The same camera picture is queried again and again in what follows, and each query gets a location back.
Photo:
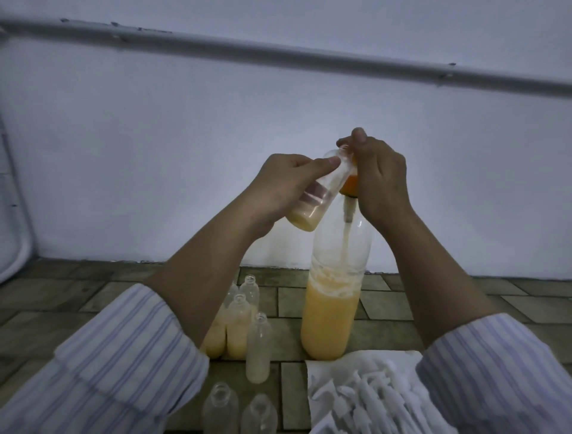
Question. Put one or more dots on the white curved pipe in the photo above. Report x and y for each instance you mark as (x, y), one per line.
(18, 232)

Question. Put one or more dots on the person's left thumb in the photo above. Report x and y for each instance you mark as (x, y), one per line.
(322, 167)

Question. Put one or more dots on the small bottle with yellow liquid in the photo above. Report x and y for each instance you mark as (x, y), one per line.
(215, 337)
(238, 333)

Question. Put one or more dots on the person's right striped sleeve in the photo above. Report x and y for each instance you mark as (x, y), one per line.
(496, 380)

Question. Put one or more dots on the small cloudy empty bottle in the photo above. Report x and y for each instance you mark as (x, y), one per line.
(258, 353)

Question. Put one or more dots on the long white wall pipe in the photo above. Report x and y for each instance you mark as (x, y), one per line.
(286, 54)

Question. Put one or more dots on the small clear bottle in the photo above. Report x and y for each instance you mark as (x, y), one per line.
(250, 293)
(315, 203)
(259, 416)
(220, 409)

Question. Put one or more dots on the white paper sheet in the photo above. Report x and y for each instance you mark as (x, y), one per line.
(321, 364)

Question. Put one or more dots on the person's left forearm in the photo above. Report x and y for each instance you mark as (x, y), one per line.
(210, 272)

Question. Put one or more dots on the person's left hand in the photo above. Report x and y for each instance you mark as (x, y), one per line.
(272, 187)

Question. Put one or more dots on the person's right forearm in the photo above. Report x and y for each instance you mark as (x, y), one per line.
(429, 277)

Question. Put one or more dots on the person's right thumb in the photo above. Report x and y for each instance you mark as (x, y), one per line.
(359, 138)

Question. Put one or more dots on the orange pump dispenser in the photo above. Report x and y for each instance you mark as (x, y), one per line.
(349, 190)

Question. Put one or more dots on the person's striped sleeve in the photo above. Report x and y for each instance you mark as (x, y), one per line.
(107, 366)
(496, 380)

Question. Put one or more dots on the empty small clear bottle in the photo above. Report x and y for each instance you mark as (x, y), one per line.
(220, 409)
(250, 293)
(259, 416)

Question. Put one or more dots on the person's right hand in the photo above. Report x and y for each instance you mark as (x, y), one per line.
(384, 179)

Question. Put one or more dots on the pile of white spray caps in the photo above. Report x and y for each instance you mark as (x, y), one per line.
(375, 398)

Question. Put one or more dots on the large bottle of orange liquid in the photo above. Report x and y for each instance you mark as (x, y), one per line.
(330, 313)

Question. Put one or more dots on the person's left striped sleeve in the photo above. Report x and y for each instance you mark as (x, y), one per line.
(107, 366)

